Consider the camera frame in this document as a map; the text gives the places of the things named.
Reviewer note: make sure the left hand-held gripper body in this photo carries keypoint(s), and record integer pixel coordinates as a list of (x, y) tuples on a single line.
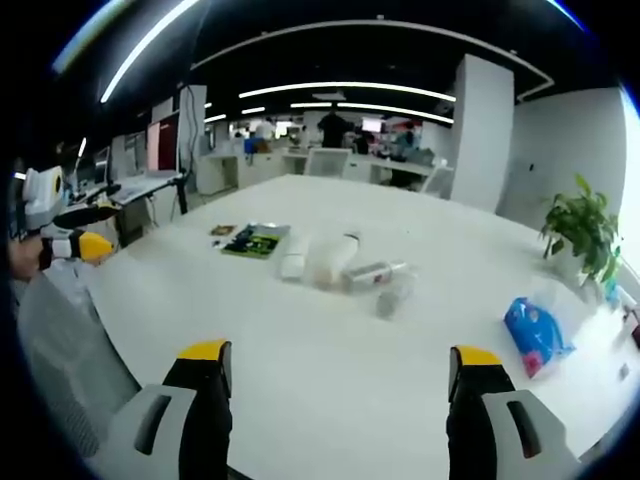
[(42, 200)]

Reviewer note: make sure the green potted plant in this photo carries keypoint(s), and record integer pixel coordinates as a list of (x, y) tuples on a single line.
[(582, 225)]

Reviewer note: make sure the white office chair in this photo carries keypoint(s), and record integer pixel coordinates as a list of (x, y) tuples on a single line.
[(327, 162), (436, 179)]

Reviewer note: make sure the side desk with black legs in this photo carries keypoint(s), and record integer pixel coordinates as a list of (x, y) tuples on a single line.
[(145, 186)]

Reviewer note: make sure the small brown packet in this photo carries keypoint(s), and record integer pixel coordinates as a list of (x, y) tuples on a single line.
[(222, 230)]

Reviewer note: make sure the blue plastic packet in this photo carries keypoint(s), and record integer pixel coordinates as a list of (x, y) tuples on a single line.
[(535, 332)]

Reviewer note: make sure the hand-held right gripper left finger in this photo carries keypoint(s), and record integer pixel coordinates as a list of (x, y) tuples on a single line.
[(200, 410)]

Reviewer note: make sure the white skincare bottle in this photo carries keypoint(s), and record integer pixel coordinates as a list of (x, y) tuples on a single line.
[(334, 257)]

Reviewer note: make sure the white skincare tube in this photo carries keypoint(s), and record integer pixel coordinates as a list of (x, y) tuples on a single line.
[(296, 255)]

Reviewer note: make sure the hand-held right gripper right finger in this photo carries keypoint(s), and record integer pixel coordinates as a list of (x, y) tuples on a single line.
[(480, 415)]

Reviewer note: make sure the clear skincare jar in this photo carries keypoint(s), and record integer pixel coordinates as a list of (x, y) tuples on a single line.
[(395, 299)]

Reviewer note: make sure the person's left hand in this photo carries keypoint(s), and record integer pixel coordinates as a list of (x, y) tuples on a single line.
[(25, 260)]

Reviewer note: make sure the grey mesh office chair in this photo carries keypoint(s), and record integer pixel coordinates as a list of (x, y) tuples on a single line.
[(65, 360)]

